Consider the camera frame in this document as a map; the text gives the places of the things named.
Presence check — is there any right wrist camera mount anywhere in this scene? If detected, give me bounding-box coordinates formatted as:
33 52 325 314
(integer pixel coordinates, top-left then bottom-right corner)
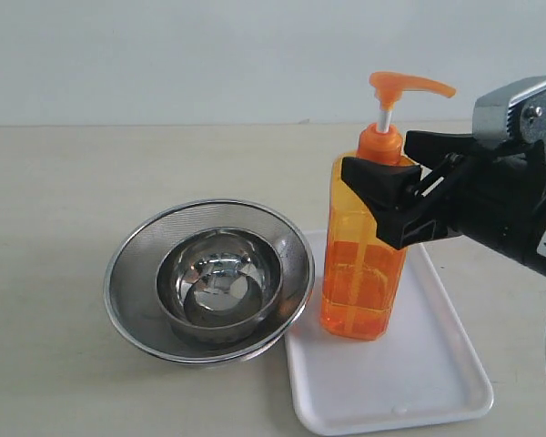
472 76 546 155

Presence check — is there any steel mesh strainer basket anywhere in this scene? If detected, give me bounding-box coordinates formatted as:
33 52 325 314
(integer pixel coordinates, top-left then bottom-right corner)
104 198 315 366

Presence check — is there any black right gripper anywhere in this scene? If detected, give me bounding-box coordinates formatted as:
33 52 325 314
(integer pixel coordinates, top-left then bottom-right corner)
341 130 546 277

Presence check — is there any small stainless steel bowl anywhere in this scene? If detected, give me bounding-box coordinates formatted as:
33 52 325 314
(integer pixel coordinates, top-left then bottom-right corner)
156 228 283 345

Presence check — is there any white rectangular plastic tray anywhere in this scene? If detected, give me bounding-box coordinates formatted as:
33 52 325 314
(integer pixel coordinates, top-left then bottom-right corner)
285 230 494 436

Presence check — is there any orange pump soap bottle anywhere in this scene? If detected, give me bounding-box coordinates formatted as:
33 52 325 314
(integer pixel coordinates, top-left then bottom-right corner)
319 71 456 340

